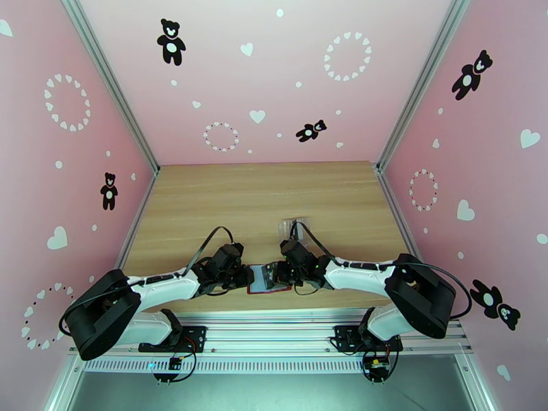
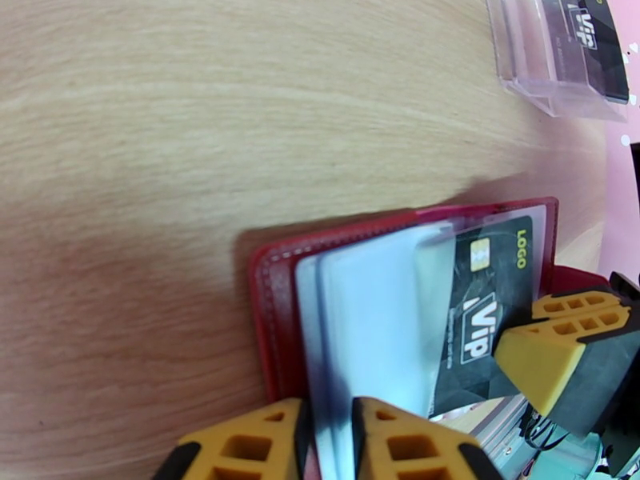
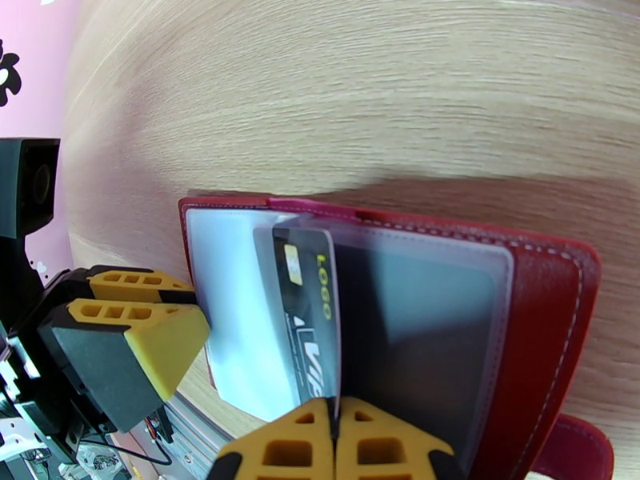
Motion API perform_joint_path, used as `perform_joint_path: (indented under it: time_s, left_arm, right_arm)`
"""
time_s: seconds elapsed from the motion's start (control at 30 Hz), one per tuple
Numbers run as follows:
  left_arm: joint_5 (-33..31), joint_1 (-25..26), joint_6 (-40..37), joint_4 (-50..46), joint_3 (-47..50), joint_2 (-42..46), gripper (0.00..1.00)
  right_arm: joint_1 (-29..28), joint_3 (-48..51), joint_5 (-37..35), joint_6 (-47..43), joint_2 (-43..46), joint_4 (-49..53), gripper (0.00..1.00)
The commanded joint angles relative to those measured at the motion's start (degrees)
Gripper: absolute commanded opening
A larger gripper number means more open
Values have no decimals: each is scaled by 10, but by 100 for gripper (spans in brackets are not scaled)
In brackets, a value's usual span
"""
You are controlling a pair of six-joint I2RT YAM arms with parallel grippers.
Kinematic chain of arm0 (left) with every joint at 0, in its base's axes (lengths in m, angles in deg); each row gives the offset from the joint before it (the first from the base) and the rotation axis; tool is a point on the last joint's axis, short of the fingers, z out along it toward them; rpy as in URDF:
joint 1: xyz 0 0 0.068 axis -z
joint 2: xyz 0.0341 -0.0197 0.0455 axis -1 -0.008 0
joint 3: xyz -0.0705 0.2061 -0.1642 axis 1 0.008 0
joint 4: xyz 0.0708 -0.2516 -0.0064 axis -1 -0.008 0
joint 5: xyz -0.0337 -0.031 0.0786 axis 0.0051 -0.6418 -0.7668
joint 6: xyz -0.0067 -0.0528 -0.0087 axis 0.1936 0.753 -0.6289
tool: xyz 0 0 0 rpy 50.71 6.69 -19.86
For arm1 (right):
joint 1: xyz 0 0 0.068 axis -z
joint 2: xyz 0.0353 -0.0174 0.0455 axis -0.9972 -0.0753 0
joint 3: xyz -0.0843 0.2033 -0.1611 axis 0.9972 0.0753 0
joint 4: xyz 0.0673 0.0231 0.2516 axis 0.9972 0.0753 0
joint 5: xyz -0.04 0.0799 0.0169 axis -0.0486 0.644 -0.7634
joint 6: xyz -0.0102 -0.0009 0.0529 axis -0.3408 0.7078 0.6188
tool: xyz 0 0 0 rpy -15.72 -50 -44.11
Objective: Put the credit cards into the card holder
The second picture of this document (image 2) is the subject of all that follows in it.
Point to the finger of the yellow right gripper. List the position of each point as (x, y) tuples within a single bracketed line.
[(540, 363), (590, 296)]

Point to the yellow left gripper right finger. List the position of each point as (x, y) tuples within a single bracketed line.
[(410, 448)]

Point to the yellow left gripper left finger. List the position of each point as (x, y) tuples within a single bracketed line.
[(240, 448)]

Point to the black VIP credit card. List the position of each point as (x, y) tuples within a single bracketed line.
[(595, 43), (480, 288)]

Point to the red leather card holder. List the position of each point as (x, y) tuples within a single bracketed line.
[(280, 313)]

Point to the clear acrylic card stand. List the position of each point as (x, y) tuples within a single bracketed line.
[(525, 53)]

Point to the aluminium extrusion rail bed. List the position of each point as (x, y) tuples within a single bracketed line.
[(500, 438)]

